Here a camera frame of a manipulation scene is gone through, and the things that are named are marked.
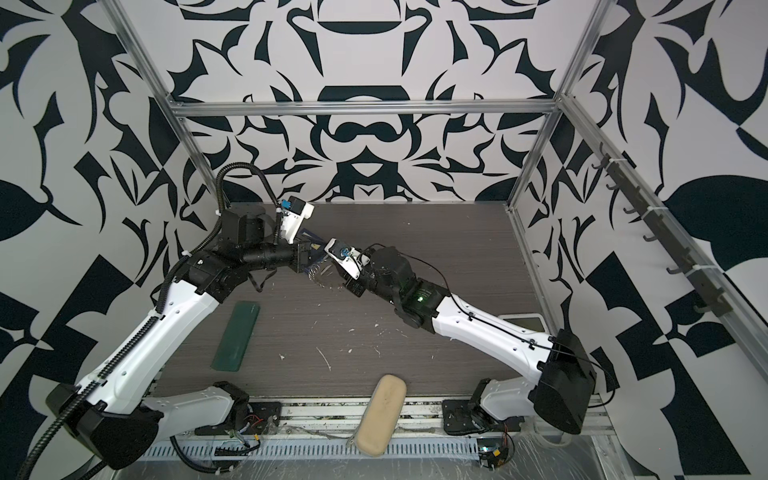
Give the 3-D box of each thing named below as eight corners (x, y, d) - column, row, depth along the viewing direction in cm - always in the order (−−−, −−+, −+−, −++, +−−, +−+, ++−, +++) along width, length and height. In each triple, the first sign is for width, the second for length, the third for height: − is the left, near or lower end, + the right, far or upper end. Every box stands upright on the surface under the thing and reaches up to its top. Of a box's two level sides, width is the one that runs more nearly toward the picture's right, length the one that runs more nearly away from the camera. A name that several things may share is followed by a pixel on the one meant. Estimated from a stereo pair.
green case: (213, 371, 83) (209, 368, 81) (236, 305, 96) (233, 301, 94) (242, 371, 83) (239, 368, 81) (261, 305, 96) (258, 301, 94)
